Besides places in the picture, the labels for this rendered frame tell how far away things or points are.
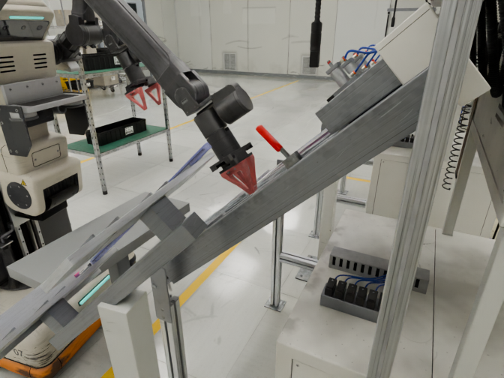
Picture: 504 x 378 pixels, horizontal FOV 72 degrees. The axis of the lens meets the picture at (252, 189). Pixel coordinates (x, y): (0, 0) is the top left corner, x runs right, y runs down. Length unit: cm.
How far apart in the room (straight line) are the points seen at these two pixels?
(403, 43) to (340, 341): 62
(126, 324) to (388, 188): 175
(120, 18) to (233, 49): 990
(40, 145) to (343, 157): 111
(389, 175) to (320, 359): 146
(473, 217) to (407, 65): 172
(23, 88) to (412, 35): 114
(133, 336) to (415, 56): 62
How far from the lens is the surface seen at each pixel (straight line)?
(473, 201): 217
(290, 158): 63
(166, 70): 77
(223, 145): 75
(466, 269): 121
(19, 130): 129
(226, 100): 73
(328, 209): 181
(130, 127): 341
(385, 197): 218
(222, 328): 173
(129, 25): 82
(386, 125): 55
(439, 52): 49
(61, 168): 145
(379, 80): 58
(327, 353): 84
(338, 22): 961
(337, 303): 92
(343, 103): 59
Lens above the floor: 126
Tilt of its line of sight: 25 degrees down
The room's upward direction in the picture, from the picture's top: straight up
